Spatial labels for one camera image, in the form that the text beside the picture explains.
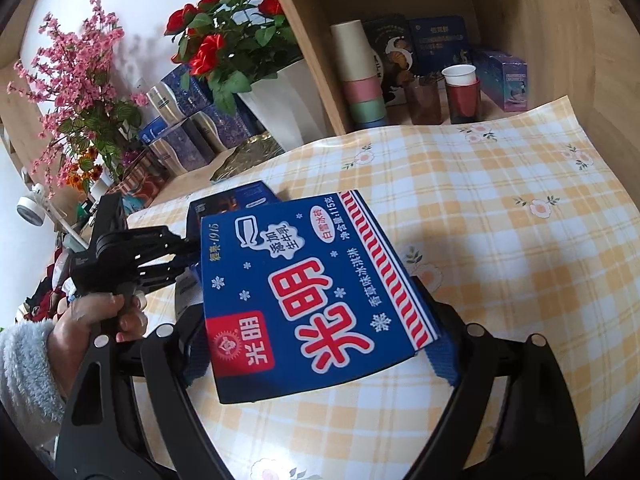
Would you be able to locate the red rose bouquet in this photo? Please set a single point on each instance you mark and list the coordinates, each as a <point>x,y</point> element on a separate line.
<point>228,45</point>

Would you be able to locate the light blue fleece left sleeve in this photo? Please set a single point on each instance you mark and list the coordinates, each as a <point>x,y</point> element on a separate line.
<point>29,392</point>

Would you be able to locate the purple blue carton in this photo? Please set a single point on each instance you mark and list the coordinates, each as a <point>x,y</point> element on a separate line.
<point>503,78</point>

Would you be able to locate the wooden shelf unit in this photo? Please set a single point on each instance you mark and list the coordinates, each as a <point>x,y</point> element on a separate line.
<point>554,37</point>

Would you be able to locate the brown glass cup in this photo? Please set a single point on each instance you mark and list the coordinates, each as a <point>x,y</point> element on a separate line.
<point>423,101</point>

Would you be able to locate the blue ice cream box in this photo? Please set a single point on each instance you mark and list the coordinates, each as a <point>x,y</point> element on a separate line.
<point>305,295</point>

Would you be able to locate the white desk fan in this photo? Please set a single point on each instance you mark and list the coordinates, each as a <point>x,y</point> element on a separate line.
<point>34,206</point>

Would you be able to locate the blue gold gift box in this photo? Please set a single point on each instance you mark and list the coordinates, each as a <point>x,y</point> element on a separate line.
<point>181,148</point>

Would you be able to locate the stack of paper cups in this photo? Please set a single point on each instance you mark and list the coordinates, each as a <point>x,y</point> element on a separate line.
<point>358,75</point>

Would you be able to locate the person's left hand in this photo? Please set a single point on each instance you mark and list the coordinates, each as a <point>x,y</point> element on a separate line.
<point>69,341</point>

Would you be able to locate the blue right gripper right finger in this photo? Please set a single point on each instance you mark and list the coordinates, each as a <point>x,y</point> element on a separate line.
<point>443,356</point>

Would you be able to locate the pink artificial flower bouquet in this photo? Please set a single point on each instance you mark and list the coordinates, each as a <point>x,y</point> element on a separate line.
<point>71,76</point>

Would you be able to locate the orange artificial flowers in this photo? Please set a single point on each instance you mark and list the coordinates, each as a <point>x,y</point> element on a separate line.
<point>81,171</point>

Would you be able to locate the gold foil wrapper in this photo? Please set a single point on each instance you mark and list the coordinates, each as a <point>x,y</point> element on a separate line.
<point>252,152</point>

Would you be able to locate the white flower vase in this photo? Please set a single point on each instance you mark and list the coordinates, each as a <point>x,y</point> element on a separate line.
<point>289,107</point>

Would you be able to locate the white cup on red cup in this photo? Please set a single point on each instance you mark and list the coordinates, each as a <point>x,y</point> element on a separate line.
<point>463,93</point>

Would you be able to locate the small dark blue box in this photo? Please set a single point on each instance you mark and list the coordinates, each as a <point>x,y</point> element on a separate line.
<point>248,195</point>

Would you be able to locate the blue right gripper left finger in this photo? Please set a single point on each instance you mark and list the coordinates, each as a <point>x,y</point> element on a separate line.
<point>194,345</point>

